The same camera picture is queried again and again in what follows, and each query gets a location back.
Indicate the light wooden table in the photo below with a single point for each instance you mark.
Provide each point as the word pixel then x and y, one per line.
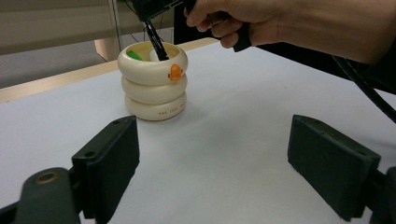
pixel 62 79

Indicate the light wooden desk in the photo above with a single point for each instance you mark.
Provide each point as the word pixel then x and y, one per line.
pixel 46 31

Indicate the cream ringed pen holder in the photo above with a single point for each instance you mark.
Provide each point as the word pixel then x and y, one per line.
pixel 149 93

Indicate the green marker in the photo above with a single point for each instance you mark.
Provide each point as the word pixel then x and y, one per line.
pixel 134 55

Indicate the black pen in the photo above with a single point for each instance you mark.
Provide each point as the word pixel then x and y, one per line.
pixel 157 43

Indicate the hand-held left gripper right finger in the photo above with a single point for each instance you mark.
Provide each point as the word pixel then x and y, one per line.
pixel 333 165

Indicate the white cylindrical tube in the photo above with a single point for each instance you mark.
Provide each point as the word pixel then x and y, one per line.
pixel 153 56

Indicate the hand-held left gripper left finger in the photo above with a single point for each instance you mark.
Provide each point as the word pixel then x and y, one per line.
pixel 106 165

